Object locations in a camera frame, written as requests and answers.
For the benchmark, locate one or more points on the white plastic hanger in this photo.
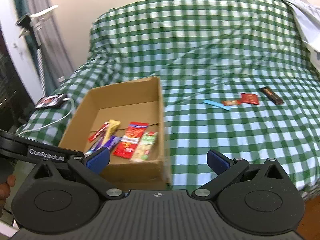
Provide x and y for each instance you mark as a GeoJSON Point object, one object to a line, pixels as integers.
{"type": "Point", "coordinates": [45, 12]}

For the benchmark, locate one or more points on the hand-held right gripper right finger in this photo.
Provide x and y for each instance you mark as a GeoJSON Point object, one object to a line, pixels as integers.
{"type": "Point", "coordinates": [218, 160]}

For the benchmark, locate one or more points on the red white black snack bar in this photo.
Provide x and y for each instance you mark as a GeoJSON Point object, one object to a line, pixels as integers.
{"type": "Point", "coordinates": [97, 133]}

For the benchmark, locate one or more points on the blue stick packet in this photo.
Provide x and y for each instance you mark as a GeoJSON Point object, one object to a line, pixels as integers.
{"type": "Point", "coordinates": [216, 104]}

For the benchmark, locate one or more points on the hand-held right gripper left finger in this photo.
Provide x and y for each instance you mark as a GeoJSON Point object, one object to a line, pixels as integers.
{"type": "Point", "coordinates": [97, 157]}

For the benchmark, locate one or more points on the brown cardboard box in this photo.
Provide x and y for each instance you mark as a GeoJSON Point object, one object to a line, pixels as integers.
{"type": "Point", "coordinates": [135, 172]}

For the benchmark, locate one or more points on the black smartphone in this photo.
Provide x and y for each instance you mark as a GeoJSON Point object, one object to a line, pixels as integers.
{"type": "Point", "coordinates": [51, 101]}

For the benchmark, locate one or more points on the black garment steamer head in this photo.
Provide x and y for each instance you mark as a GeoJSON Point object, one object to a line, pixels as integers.
{"type": "Point", "coordinates": [23, 21]}

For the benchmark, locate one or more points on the silver purple snack packet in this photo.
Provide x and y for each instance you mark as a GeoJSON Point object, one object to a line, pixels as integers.
{"type": "Point", "coordinates": [96, 145]}

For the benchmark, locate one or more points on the red square packet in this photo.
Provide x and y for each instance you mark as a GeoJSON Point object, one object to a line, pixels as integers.
{"type": "Point", "coordinates": [250, 98]}

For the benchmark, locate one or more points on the green nut packet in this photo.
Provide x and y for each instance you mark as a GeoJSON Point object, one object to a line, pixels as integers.
{"type": "Point", "coordinates": [143, 147]}

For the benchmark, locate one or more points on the small brown candy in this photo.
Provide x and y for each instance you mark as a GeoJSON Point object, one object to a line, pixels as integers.
{"type": "Point", "coordinates": [231, 102]}

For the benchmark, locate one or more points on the large red snack packet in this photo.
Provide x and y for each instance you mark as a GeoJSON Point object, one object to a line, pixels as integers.
{"type": "Point", "coordinates": [127, 140]}

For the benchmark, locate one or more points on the grey curtain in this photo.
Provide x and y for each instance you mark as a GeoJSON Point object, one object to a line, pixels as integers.
{"type": "Point", "coordinates": [57, 42]}

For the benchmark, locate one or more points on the yellow snack bar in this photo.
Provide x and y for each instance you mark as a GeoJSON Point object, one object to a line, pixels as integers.
{"type": "Point", "coordinates": [111, 127]}

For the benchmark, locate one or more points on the white window frame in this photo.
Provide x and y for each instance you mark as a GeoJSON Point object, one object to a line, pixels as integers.
{"type": "Point", "coordinates": [15, 55]}

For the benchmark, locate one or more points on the green checkered bed cover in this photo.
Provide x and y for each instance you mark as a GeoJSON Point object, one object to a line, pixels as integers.
{"type": "Point", "coordinates": [225, 42]}

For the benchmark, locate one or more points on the person's left hand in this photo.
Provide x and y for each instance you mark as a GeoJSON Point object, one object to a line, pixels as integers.
{"type": "Point", "coordinates": [5, 195]}

